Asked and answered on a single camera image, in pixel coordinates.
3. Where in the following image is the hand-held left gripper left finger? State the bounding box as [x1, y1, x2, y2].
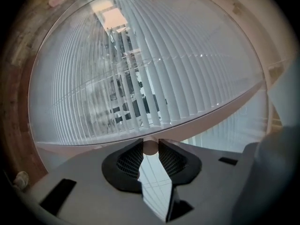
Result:
[28, 138, 162, 225]

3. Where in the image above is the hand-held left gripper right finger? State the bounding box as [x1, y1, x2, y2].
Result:
[158, 138, 253, 225]

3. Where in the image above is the white round window knob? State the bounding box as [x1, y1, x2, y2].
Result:
[142, 136, 159, 156]

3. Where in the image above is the person's left shoe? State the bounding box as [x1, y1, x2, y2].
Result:
[14, 171, 30, 188]

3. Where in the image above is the person's t-shirt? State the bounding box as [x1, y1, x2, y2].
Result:
[267, 55, 300, 131]

